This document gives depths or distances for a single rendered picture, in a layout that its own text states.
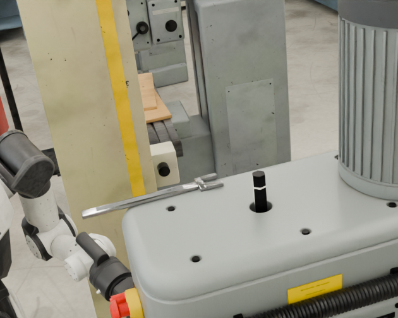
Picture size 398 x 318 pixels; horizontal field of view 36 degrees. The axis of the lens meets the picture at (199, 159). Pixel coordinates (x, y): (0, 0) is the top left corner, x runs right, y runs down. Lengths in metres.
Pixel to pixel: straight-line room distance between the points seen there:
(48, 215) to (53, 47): 1.04
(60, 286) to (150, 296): 3.13
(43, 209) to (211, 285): 0.91
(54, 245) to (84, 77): 1.08
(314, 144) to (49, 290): 2.48
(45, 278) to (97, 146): 1.54
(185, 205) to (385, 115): 0.35
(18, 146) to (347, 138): 0.90
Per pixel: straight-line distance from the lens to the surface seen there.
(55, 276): 4.13
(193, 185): 1.06
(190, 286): 0.87
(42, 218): 1.73
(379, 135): 0.96
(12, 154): 1.62
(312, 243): 0.92
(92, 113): 2.72
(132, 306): 1.01
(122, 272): 1.50
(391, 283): 0.98
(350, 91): 0.97
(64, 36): 2.60
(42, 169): 1.60
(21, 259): 4.37
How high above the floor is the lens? 2.44
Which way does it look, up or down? 28 degrees down
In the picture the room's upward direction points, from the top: 7 degrees counter-clockwise
